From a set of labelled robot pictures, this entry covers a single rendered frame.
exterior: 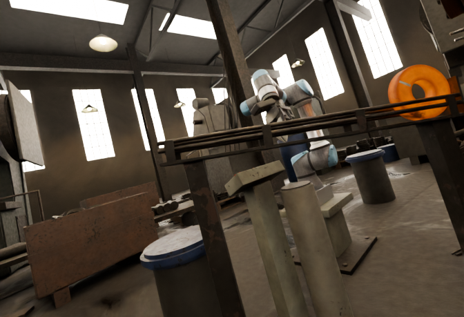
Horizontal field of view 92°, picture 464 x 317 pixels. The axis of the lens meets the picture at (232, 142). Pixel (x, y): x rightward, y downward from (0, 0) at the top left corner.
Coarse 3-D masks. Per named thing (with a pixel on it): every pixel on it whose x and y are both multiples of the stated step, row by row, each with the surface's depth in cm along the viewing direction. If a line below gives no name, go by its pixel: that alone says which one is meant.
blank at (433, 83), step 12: (408, 72) 61; (420, 72) 61; (432, 72) 61; (396, 84) 61; (408, 84) 61; (420, 84) 63; (432, 84) 61; (444, 84) 61; (396, 96) 60; (408, 96) 60; (432, 96) 61; (396, 108) 62; (444, 108) 60
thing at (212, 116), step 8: (192, 104) 670; (200, 104) 655; (208, 104) 674; (216, 104) 696; (200, 112) 622; (208, 112) 611; (216, 112) 622; (200, 120) 633; (208, 120) 616; (216, 120) 615; (232, 120) 655; (200, 128) 647; (208, 128) 603; (216, 128) 608; (232, 128) 662; (200, 152) 659; (208, 152) 636; (216, 152) 648; (224, 152) 669; (208, 160) 641
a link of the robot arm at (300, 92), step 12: (300, 84) 129; (288, 96) 133; (300, 96) 129; (300, 108) 132; (312, 108) 131; (312, 132) 129; (312, 144) 131; (324, 144) 126; (312, 156) 130; (324, 156) 126; (336, 156) 129; (324, 168) 130
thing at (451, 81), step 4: (456, 76) 59; (448, 80) 61; (452, 80) 60; (456, 80) 59; (452, 84) 60; (456, 84) 59; (452, 88) 60; (456, 88) 59; (460, 88) 59; (452, 92) 61; (456, 92) 60; (460, 92) 59; (460, 96) 59; (460, 104) 59; (460, 108) 59; (444, 112) 64; (448, 112) 63; (460, 112) 60; (460, 116) 60
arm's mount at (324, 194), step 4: (328, 184) 135; (324, 188) 131; (328, 188) 134; (316, 192) 125; (320, 192) 128; (324, 192) 130; (328, 192) 133; (332, 192) 136; (320, 196) 127; (324, 196) 129; (328, 196) 132; (332, 196) 134; (320, 200) 126; (324, 200) 128; (320, 204) 125
